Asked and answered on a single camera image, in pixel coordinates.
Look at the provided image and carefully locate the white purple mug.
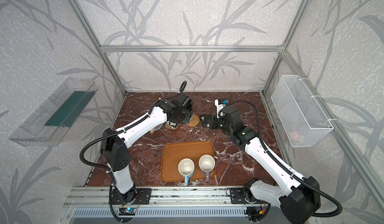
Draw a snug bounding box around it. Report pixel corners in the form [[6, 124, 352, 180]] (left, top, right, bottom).
[[199, 155, 216, 182]]

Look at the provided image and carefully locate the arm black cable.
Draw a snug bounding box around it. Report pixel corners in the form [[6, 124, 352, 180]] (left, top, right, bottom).
[[217, 99, 343, 218], [79, 80, 188, 168]]

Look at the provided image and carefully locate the aluminium frame crossbar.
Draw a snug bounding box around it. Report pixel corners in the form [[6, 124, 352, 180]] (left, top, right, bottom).
[[100, 45, 283, 53]]

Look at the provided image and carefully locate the clear plastic bin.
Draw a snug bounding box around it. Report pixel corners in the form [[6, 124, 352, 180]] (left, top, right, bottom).
[[9, 78, 98, 147]]

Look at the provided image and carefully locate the orange wooden tray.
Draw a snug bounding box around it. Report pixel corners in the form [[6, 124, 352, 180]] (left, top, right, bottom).
[[161, 141, 214, 182]]

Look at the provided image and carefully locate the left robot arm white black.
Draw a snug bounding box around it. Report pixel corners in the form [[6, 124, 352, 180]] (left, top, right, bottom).
[[101, 95, 193, 195]]

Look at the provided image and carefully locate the woven rattan round coaster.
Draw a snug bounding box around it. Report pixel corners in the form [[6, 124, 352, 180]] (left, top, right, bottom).
[[187, 114, 200, 127]]

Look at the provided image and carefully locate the white wire mesh basket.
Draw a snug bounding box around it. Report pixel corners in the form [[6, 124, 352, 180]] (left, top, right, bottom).
[[272, 75, 334, 148]]

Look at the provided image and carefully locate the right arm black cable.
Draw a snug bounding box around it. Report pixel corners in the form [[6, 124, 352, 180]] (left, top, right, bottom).
[[217, 99, 343, 218]]

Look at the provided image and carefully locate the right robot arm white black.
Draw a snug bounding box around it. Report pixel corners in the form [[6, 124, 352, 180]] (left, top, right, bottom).
[[200, 105, 321, 224]]

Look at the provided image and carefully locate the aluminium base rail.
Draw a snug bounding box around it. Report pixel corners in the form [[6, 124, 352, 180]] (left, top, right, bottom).
[[61, 185, 316, 208]]

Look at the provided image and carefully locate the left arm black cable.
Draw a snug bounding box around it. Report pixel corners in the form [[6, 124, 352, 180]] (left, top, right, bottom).
[[79, 80, 188, 168]]

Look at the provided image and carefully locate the white light-blue mug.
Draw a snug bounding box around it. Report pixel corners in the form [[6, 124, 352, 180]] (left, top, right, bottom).
[[178, 159, 195, 186]]

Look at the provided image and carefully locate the cork paw-shaped coaster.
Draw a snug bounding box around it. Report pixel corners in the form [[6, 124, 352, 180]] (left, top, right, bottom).
[[165, 122, 179, 130]]

